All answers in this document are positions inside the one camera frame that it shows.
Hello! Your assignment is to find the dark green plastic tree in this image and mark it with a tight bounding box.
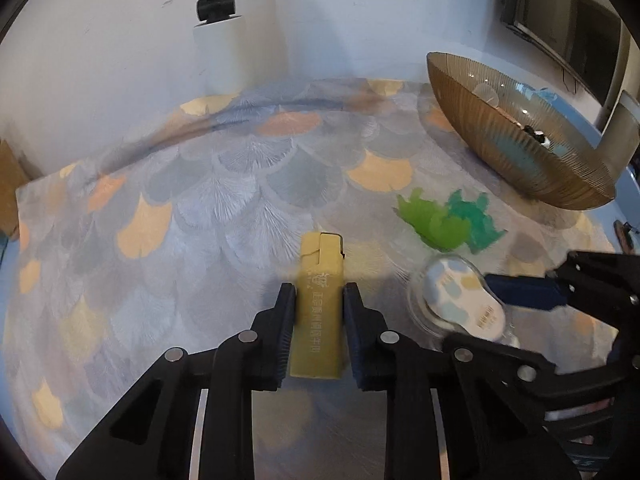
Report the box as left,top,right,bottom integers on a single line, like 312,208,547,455
447,190,506,254

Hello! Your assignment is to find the clear case with white tape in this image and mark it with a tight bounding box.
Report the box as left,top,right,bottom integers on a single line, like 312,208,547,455
407,254,520,348

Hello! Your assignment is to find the light green plastic toy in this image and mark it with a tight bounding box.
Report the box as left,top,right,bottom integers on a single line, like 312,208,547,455
397,188,471,252

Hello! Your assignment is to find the black small toy figure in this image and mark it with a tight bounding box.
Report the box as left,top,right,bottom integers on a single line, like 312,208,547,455
523,126,551,148

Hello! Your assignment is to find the amber ribbed glass bowl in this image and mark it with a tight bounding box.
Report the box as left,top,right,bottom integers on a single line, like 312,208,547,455
426,52,616,210

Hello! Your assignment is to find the tan cylindrical container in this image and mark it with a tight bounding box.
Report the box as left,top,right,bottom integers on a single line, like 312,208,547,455
596,90,640,182

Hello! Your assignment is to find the patterned fan-print table mat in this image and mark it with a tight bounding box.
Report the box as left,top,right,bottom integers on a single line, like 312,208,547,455
1,79,620,479

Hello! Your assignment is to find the brown cardboard pen holder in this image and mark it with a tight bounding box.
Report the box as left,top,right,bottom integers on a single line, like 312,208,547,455
0,140,30,240

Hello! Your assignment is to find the white lamp pole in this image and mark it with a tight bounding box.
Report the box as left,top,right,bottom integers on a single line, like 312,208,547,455
193,0,253,94

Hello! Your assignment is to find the wall-mounted black television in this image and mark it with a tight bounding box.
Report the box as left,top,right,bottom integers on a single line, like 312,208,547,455
501,0,630,106

